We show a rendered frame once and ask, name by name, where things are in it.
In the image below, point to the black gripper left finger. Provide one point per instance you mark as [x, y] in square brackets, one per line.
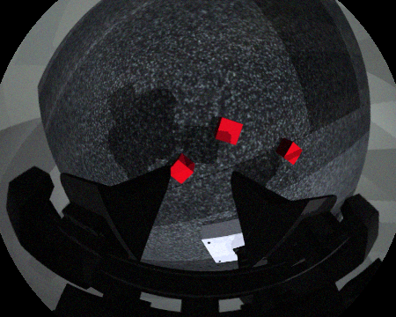
[130, 208]

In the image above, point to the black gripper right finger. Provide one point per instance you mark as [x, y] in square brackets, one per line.
[267, 219]

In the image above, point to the red cube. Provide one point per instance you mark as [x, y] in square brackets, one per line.
[288, 150]
[181, 168]
[228, 130]

